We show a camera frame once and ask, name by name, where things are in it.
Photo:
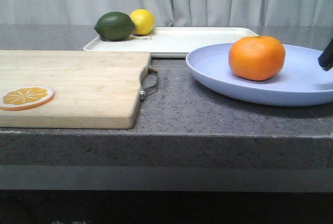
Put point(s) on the wooden cutting board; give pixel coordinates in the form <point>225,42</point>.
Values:
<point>93,90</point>

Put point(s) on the light blue plate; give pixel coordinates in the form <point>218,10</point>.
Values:
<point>301,82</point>

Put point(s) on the cream white tray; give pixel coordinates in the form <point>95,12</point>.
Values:
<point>164,42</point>

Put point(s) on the metal cutting board handle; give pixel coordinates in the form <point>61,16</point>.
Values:
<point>151,86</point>

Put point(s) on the green lime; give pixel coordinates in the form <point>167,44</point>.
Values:
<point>114,26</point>

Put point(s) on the orange slice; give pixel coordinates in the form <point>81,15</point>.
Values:
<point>26,98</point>

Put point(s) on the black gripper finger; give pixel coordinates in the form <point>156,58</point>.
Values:
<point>325,59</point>

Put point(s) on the yellow lemon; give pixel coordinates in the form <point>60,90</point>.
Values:
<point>144,21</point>

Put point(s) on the orange mandarin fruit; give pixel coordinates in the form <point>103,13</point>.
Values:
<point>256,58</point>

